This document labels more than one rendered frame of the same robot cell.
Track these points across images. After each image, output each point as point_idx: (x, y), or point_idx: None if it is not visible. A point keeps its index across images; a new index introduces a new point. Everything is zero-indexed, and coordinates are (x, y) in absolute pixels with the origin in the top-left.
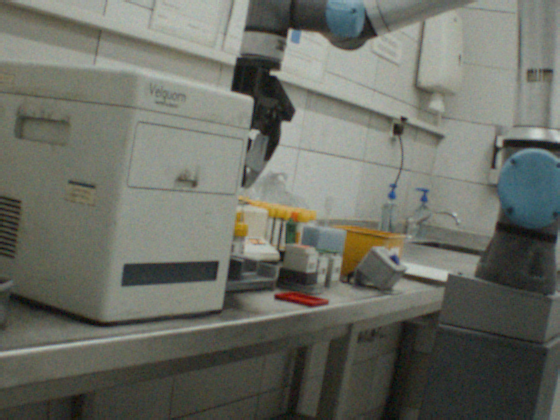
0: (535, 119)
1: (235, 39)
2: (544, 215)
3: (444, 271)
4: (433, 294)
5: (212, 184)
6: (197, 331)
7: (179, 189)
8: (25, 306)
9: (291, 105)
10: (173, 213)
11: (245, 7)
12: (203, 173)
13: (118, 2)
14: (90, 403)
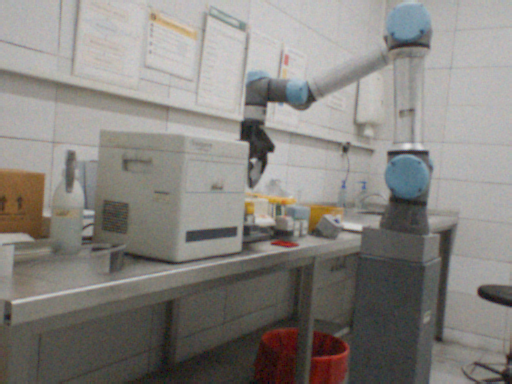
0: (404, 138)
1: None
2: (413, 191)
3: None
4: None
5: (230, 188)
6: (227, 263)
7: (213, 191)
8: (133, 258)
9: (272, 144)
10: (211, 204)
11: None
12: (225, 183)
13: (176, 90)
14: (176, 315)
